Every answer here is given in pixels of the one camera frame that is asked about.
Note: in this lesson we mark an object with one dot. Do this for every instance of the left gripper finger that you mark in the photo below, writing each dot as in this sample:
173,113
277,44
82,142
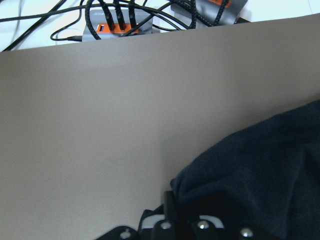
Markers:
170,208

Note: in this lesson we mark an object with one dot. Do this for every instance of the black printed t-shirt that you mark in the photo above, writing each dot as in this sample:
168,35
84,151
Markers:
265,178

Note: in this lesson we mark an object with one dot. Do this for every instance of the grey orange usb hub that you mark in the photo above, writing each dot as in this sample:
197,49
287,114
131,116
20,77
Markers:
100,24
209,10

